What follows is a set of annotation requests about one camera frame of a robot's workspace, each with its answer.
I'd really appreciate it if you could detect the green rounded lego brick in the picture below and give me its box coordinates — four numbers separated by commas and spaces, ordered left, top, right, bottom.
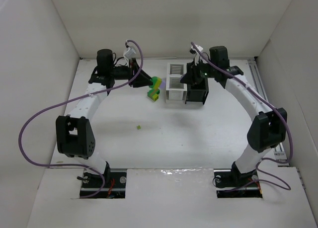
151, 76, 162, 88

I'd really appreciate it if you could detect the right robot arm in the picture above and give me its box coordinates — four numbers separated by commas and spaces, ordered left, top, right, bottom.
180, 43, 287, 188

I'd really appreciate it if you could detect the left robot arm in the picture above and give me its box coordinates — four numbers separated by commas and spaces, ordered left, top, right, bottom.
56, 46, 153, 182

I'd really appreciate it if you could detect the green rectangular lego brick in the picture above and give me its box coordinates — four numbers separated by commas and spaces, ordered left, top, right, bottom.
147, 91, 159, 101

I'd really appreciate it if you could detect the green rounded brick in stack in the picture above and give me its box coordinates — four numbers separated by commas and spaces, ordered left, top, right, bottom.
147, 88, 160, 97

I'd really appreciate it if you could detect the black slotted container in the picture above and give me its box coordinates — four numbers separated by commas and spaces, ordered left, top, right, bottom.
185, 78, 209, 105

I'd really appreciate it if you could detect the white slotted container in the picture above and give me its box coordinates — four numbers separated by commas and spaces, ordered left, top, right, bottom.
165, 63, 187, 103

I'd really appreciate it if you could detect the lime square lego brick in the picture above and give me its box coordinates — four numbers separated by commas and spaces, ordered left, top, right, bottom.
152, 94, 159, 102

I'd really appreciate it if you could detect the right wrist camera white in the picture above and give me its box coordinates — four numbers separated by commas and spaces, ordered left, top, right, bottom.
189, 44, 204, 62

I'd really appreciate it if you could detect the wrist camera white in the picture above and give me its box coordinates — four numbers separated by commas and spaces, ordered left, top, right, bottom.
189, 44, 204, 62
123, 46, 136, 61

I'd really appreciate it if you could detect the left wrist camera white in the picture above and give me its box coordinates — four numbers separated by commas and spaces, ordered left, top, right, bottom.
123, 46, 136, 61

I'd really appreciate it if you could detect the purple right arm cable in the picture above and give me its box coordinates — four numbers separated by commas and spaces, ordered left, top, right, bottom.
190, 41, 292, 191

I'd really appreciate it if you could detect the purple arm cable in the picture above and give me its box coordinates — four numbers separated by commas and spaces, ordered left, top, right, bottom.
190, 41, 292, 191
18, 39, 144, 198

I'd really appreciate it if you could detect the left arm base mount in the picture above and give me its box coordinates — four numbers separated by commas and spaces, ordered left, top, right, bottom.
77, 168, 128, 199

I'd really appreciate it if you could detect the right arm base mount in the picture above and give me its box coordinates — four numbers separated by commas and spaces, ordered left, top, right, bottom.
212, 169, 262, 199

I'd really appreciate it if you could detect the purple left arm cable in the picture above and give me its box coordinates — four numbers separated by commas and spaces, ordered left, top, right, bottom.
18, 39, 144, 198

